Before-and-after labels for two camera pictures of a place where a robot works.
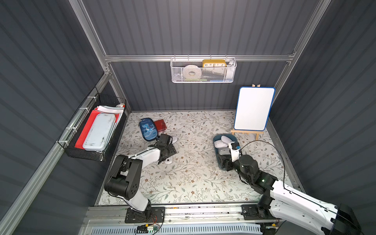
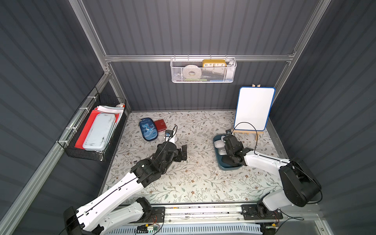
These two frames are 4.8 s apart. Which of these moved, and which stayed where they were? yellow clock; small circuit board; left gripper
Moved: left gripper
Stayed: yellow clock; small circuit board
